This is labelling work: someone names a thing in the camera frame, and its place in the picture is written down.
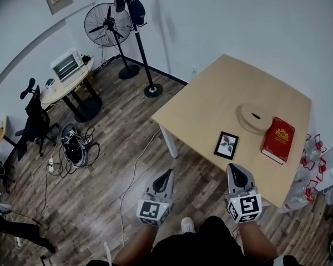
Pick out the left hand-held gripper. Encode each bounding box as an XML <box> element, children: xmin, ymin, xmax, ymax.
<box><xmin>137</xmin><ymin>168</ymin><xmax>175</xmax><ymax>227</ymax></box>

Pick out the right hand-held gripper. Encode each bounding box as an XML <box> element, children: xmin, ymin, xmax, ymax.
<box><xmin>226</xmin><ymin>163</ymin><xmax>263</xmax><ymax>224</ymax></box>

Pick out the black picture frame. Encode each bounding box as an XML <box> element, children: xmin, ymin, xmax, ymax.
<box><xmin>213</xmin><ymin>131</ymin><xmax>239</xmax><ymax>161</ymax></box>

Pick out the black robot base unit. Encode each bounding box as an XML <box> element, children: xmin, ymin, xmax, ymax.
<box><xmin>60</xmin><ymin>122</ymin><xmax>88</xmax><ymax>168</ymax></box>

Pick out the person's right forearm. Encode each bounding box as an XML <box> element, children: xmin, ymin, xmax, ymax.
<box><xmin>237</xmin><ymin>219</ymin><xmax>278</xmax><ymax>263</ymax></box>

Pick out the person's left forearm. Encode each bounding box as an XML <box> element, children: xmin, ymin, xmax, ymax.
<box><xmin>112</xmin><ymin>223</ymin><xmax>158</xmax><ymax>266</ymax></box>

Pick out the person's left white shoe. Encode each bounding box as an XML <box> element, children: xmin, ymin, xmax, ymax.
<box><xmin>180</xmin><ymin>217</ymin><xmax>195</xmax><ymax>234</ymax></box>

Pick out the red hardcover book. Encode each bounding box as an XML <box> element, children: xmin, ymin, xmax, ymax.
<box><xmin>260</xmin><ymin>116</ymin><xmax>296</xmax><ymax>165</ymax></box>

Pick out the cluster of clear water jugs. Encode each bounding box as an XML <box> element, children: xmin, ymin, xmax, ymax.
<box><xmin>282</xmin><ymin>133</ymin><xmax>328</xmax><ymax>213</ymax></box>

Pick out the person's black clothing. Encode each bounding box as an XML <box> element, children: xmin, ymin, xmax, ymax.
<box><xmin>87</xmin><ymin>216</ymin><xmax>305</xmax><ymax>266</ymax></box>

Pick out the cardboard box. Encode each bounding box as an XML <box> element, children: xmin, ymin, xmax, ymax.
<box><xmin>72</xmin><ymin>70</ymin><xmax>95</xmax><ymax>100</ymax></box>

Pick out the black coat rack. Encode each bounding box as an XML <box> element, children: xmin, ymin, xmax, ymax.
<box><xmin>113</xmin><ymin>0</ymin><xmax>164</xmax><ymax>99</ymax></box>

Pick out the round beige table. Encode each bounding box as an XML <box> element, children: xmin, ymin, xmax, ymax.
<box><xmin>40</xmin><ymin>57</ymin><xmax>103</xmax><ymax>123</ymax></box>

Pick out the black office chair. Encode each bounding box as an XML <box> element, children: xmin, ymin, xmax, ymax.
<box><xmin>15</xmin><ymin>78</ymin><xmax>60</xmax><ymax>160</ymax></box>

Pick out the white toaster oven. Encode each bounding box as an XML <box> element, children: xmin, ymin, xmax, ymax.
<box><xmin>49</xmin><ymin>48</ymin><xmax>85</xmax><ymax>82</ymax></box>

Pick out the black armchair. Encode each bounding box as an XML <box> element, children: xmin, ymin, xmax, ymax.
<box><xmin>0</xmin><ymin>148</ymin><xmax>16</xmax><ymax>194</ymax></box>

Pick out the black standing fan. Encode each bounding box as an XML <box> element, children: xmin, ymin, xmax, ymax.
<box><xmin>84</xmin><ymin>3</ymin><xmax>141</xmax><ymax>80</ymax></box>

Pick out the small yellow side table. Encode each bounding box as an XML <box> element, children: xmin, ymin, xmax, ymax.
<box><xmin>0</xmin><ymin>115</ymin><xmax>17</xmax><ymax>155</ymax></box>

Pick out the dark blue cap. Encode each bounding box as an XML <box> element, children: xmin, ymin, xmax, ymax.
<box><xmin>130</xmin><ymin>0</ymin><xmax>147</xmax><ymax>26</ymax></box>

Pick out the dark hanging pouch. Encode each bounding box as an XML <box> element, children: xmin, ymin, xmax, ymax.
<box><xmin>113</xmin><ymin>0</ymin><xmax>127</xmax><ymax>13</ymax></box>

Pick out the tangle of black cables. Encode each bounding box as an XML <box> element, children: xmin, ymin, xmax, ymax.
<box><xmin>46</xmin><ymin>126</ymin><xmax>100</xmax><ymax>179</ymax></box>

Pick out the white hanging strap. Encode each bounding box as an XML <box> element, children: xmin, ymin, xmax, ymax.
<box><xmin>104</xmin><ymin>241</ymin><xmax>113</xmax><ymax>266</ymax></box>

